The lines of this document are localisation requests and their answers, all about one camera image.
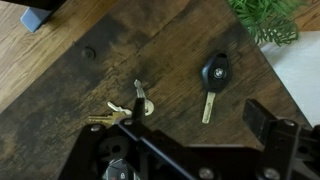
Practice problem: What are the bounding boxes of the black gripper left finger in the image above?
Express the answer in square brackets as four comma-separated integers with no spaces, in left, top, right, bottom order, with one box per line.
[58,97,174,180]

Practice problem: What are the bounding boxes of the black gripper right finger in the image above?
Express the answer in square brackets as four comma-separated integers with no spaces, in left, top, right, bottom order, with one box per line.
[243,99,320,180]

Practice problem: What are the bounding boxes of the black BMW car key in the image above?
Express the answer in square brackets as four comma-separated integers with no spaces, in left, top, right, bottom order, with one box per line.
[201,52,232,124]

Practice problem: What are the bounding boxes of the black chrome remote car key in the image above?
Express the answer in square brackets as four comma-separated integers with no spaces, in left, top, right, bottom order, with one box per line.
[102,159,136,180]

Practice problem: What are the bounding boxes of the brass and silver house keys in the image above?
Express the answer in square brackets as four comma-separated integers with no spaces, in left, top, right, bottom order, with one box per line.
[88,79,156,127]

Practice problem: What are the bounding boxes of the white area rug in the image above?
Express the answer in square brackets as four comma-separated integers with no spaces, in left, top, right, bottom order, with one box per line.
[260,31,320,126]

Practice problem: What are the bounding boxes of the dark wooden console table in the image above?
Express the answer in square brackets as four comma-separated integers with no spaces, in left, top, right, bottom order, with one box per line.
[0,0,313,180]

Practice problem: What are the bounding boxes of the green potted palm plant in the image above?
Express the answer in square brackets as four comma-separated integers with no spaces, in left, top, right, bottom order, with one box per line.
[227,0,306,46]

